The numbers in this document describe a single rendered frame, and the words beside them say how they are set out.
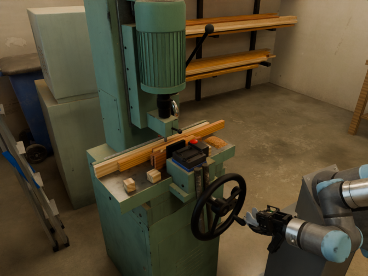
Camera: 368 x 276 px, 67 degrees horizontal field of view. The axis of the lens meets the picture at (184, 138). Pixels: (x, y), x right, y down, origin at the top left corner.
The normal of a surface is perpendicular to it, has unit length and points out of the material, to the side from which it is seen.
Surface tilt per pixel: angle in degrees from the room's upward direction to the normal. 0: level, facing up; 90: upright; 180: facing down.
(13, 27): 90
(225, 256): 0
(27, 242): 0
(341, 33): 90
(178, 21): 90
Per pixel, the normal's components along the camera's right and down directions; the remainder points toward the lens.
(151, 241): 0.64, 0.37
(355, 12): -0.85, 0.26
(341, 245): 0.52, 0.04
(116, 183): 0.00, -0.87
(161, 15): 0.11, 0.48
